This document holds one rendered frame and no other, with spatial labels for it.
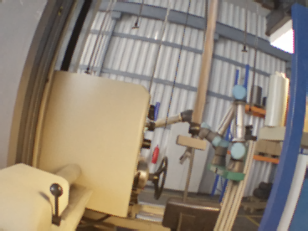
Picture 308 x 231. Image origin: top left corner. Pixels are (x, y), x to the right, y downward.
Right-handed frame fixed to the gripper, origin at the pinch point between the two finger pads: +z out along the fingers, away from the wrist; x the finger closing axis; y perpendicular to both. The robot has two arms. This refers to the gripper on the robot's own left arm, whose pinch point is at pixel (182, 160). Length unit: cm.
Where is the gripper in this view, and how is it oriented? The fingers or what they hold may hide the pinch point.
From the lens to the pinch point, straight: 233.9
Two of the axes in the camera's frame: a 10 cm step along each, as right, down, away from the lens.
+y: -8.2, -5.8, 0.1
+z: -5.7, 8.1, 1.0
